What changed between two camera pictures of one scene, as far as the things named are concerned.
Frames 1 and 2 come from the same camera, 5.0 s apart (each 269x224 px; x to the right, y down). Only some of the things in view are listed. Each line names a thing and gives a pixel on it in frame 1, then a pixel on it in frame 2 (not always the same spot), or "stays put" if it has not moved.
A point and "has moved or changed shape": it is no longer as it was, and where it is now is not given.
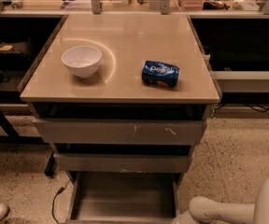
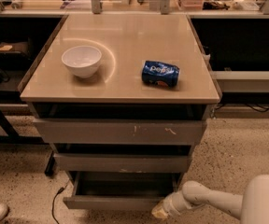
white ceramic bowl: (83, 61) stays put
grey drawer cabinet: (121, 98) stays put
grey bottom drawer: (123, 198) has moved or changed shape
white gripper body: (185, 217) to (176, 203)
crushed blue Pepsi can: (160, 74) stays put
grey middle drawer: (79, 163) stays put
